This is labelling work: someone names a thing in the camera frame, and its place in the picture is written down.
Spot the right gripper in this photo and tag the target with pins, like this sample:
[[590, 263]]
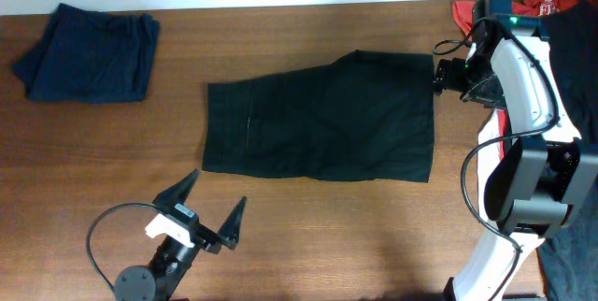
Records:
[[448, 77]]

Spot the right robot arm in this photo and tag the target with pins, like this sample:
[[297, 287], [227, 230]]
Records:
[[533, 179]]

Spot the black garment on right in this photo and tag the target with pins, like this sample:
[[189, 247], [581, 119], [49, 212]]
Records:
[[569, 259]]

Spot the red t-shirt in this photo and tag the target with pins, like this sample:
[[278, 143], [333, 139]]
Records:
[[537, 4]]

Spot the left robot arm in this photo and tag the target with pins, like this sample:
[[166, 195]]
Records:
[[157, 280]]

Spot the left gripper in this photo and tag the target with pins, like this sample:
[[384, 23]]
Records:
[[209, 237]]

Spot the folded navy blue garment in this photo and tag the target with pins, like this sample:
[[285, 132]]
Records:
[[91, 57]]

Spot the white garment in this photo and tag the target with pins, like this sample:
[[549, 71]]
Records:
[[488, 157]]

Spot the dark green shorts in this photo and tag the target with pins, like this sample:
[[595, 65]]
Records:
[[368, 115]]

